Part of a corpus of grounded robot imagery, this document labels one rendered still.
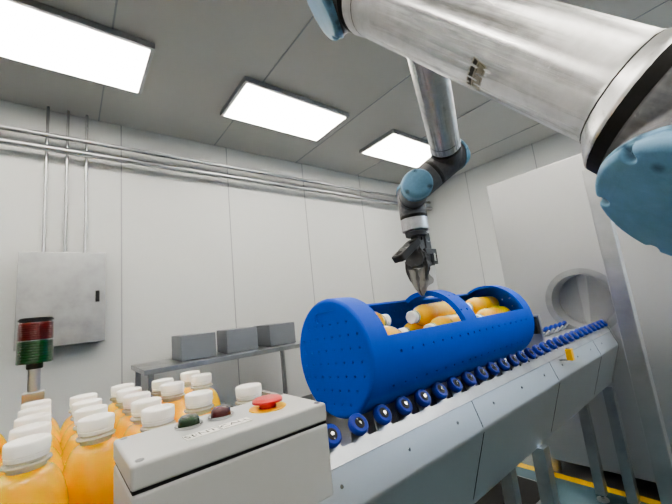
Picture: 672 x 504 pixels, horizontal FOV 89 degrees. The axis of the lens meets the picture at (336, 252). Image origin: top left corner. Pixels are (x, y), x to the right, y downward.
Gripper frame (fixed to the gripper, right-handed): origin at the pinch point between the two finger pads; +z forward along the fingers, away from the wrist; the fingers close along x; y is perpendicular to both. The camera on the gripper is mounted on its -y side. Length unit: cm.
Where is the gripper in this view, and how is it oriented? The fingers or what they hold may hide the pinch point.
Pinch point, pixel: (420, 291)
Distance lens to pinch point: 114.8
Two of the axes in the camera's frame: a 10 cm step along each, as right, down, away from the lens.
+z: 1.1, 9.8, -1.7
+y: 7.7, 0.2, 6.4
